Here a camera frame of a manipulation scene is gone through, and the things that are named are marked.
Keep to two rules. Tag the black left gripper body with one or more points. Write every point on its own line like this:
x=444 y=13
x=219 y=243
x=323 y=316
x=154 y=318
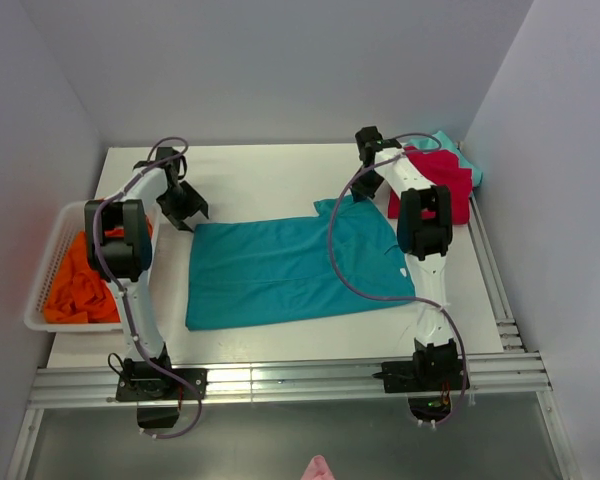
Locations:
x=180 y=203

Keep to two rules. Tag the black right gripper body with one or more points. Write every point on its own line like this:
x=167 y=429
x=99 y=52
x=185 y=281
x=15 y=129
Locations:
x=366 y=184

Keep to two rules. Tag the teal t-shirt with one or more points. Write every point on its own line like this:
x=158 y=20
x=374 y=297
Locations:
x=343 y=260

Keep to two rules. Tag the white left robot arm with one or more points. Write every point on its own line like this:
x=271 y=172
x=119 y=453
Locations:
x=119 y=248

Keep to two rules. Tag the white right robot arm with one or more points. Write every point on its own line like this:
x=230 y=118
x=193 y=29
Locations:
x=424 y=233

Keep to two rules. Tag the folded red t-shirt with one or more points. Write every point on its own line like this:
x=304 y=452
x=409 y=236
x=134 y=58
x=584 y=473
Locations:
x=420 y=171

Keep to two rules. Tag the folded teal t-shirt underneath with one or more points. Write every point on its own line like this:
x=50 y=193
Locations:
x=446 y=143

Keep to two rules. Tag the white plastic laundry basket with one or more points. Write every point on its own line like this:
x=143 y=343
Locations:
x=68 y=223

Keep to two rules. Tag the orange t-shirt in basket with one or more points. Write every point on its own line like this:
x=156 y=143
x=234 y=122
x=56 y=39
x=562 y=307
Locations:
x=78 y=296

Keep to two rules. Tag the black box under left base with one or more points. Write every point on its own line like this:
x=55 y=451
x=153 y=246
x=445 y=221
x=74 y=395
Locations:
x=157 y=418

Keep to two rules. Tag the pink object at bottom edge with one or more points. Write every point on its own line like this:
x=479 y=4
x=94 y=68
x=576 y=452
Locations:
x=317 y=469

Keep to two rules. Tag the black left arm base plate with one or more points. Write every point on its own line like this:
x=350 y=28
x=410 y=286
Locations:
x=149 y=385

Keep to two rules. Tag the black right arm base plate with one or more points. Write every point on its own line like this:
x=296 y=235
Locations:
x=410 y=377

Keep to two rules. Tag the aluminium right side rail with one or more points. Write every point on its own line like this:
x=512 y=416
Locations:
x=485 y=316

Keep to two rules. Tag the aluminium front rail frame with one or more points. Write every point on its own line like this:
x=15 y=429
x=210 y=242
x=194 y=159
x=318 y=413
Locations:
x=320 y=380

